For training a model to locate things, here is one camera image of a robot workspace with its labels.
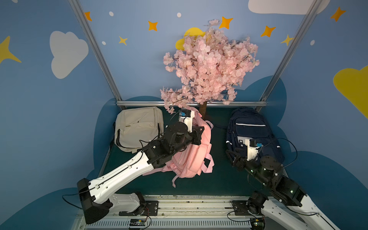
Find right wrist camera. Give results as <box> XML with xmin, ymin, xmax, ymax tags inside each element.
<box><xmin>244</xmin><ymin>138</ymin><xmax>263</xmax><ymax>161</ymax></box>

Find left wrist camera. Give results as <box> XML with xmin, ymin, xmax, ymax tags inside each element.
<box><xmin>178</xmin><ymin>109</ymin><xmax>195</xmax><ymax>133</ymax></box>

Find pink cherry blossom tree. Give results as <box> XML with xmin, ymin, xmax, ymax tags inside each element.
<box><xmin>160</xmin><ymin>18</ymin><xmax>260</xmax><ymax>114</ymax></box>

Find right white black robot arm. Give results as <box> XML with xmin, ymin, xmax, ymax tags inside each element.
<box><xmin>226</xmin><ymin>149</ymin><xmax>338</xmax><ymax>230</ymax></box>

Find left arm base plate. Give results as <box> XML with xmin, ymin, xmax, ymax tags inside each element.
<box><xmin>119</xmin><ymin>200</ymin><xmax>159</xmax><ymax>216</ymax></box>

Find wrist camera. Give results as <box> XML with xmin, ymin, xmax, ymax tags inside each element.
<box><xmin>244</xmin><ymin>138</ymin><xmax>263</xmax><ymax>161</ymax></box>
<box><xmin>178</xmin><ymin>109</ymin><xmax>195</xmax><ymax>133</ymax></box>

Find right green circuit board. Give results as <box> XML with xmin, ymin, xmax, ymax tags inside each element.
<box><xmin>250</xmin><ymin>218</ymin><xmax>265</xmax><ymax>230</ymax></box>

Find navy blue backpack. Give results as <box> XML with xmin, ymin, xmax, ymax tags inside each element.
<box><xmin>226</xmin><ymin>107</ymin><xmax>285</xmax><ymax>163</ymax></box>

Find left green circuit board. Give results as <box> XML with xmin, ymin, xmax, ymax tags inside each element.
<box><xmin>128</xmin><ymin>218</ymin><xmax>148</xmax><ymax>230</ymax></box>

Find cream white bag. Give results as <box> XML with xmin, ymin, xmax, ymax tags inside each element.
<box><xmin>114</xmin><ymin>106</ymin><xmax>164</xmax><ymax>153</ymax></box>

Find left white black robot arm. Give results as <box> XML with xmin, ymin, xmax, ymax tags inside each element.
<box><xmin>77</xmin><ymin>122</ymin><xmax>205</xmax><ymax>224</ymax></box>

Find green circuit board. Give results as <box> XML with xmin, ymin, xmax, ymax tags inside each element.
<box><xmin>128</xmin><ymin>218</ymin><xmax>148</xmax><ymax>230</ymax></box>
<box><xmin>250</xmin><ymin>218</ymin><xmax>265</xmax><ymax>230</ymax></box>

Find aluminium rail base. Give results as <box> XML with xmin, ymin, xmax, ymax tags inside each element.
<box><xmin>72</xmin><ymin>195</ymin><xmax>254</xmax><ymax>230</ymax></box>

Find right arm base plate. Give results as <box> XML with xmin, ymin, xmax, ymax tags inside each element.
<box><xmin>230</xmin><ymin>200</ymin><xmax>267</xmax><ymax>216</ymax></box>

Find pink backpack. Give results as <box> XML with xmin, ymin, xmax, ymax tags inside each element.
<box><xmin>144</xmin><ymin>107</ymin><xmax>214</xmax><ymax>187</ymax></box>

